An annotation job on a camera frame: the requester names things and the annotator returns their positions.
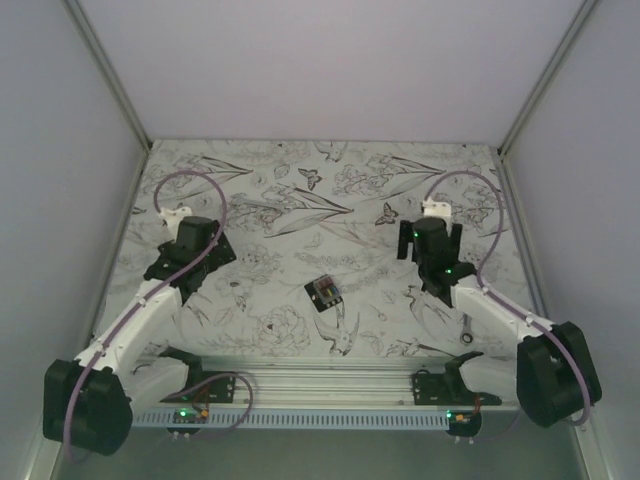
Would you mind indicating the left controller board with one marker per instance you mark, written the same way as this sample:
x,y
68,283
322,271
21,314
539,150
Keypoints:
x,y
186,423

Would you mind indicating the clear plastic fuse box cover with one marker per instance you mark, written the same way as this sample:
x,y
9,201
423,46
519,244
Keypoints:
x,y
326,290

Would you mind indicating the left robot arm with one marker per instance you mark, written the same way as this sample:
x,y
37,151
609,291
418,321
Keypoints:
x,y
90,402

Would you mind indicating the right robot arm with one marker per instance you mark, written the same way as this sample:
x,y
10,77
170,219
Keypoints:
x,y
551,374

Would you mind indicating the black fuse box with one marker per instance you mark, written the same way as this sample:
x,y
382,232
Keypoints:
x,y
317,304

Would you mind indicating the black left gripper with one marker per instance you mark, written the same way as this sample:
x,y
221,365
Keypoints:
x,y
221,254

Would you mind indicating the silver ratchet wrench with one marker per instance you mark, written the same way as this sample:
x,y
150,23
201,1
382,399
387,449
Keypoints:
x,y
467,336

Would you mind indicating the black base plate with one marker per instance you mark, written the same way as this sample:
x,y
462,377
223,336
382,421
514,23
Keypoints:
x,y
218,388
440,389

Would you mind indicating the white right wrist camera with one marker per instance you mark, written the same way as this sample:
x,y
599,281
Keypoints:
x,y
436,209

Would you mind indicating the slotted cable duct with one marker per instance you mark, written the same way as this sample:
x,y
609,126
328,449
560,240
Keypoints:
x,y
307,419

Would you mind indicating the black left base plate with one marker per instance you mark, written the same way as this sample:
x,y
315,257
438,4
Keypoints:
x,y
218,388

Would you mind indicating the right controller board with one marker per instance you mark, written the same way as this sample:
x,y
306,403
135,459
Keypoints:
x,y
464,425

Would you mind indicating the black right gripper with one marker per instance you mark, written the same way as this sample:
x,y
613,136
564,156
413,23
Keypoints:
x,y
405,236

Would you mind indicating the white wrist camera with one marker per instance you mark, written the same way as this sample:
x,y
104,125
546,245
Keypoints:
x,y
172,217
436,209

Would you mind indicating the controller board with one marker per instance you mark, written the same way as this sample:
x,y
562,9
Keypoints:
x,y
186,423
464,425

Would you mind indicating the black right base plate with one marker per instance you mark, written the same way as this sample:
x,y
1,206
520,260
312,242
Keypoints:
x,y
440,389

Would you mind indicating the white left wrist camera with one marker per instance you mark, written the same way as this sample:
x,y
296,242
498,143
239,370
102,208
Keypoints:
x,y
172,217

